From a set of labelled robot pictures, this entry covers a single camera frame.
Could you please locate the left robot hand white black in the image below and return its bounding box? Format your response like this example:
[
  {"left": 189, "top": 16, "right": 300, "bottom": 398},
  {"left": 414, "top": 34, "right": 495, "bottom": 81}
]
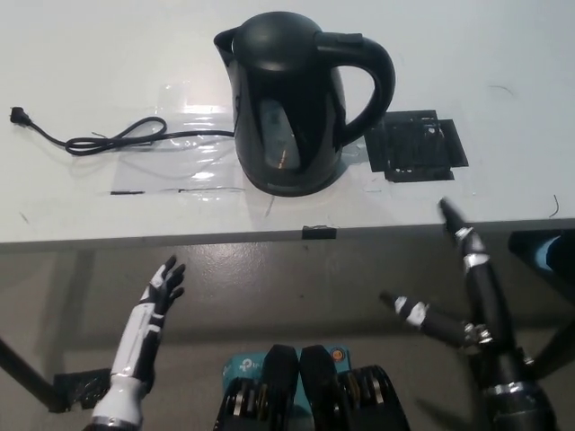
[{"left": 110, "top": 254, "right": 187, "bottom": 385}]

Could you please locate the black electric kettle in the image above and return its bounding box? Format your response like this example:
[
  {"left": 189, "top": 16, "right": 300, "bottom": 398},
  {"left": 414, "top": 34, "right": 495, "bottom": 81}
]
[{"left": 213, "top": 12, "right": 397, "bottom": 190}]

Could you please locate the small black tape piece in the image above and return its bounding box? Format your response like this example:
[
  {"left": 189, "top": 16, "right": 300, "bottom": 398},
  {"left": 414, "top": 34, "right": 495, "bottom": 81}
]
[{"left": 302, "top": 225, "right": 338, "bottom": 241}]

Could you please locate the clear plastic sheet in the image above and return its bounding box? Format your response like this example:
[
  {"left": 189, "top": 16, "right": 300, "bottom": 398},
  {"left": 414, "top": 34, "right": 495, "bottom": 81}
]
[{"left": 110, "top": 80, "right": 246, "bottom": 196}]

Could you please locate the black table leg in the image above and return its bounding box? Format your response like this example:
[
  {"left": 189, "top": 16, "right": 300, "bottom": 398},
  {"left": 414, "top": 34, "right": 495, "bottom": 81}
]
[{"left": 0, "top": 336, "right": 62, "bottom": 413}]

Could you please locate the round black kettle base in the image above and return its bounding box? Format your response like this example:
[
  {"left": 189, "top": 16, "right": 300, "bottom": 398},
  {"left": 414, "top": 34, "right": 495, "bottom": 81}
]
[{"left": 243, "top": 169, "right": 343, "bottom": 198}]

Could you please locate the black tape patch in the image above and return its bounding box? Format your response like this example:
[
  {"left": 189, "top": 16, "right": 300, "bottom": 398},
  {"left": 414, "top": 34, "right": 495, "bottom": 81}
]
[{"left": 365, "top": 107, "right": 471, "bottom": 183}]

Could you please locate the right robot hand black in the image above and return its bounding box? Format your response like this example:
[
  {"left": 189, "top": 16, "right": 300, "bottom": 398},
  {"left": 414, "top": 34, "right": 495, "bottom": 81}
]
[{"left": 379, "top": 198, "right": 536, "bottom": 391}]

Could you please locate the black power cord with plug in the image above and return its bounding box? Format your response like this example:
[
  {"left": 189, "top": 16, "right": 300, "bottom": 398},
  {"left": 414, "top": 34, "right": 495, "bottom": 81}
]
[{"left": 9, "top": 106, "right": 237, "bottom": 158}]

